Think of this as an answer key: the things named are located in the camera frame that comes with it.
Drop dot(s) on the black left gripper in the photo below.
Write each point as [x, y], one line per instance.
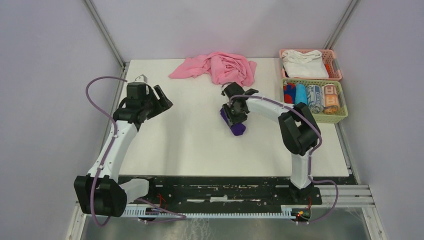
[163, 102]

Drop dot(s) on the white folded cloth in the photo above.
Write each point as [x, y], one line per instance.
[304, 65]

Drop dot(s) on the crumpled pink cloth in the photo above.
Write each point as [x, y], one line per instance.
[222, 67]

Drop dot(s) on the green plastic basket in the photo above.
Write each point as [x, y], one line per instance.
[321, 117]

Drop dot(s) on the red blue patterned towel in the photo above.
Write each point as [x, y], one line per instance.
[289, 93]

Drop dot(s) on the aluminium frame rails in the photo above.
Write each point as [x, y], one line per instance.
[354, 217]

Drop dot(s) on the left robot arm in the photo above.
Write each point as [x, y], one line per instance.
[98, 192]

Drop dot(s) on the rolled light blue towel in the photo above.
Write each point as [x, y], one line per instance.
[300, 94]

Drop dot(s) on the purple cloth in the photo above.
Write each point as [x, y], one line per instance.
[237, 129]

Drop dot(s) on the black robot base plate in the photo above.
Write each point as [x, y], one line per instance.
[227, 195]

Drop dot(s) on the white slotted cable duct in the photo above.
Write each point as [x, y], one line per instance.
[138, 211]

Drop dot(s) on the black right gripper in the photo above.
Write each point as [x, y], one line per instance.
[232, 118]

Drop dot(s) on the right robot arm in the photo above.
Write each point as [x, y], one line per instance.
[299, 130]

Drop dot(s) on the orange item in pink basket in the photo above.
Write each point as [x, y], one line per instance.
[327, 67]

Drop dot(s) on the pink plastic basket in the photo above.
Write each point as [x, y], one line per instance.
[328, 57]

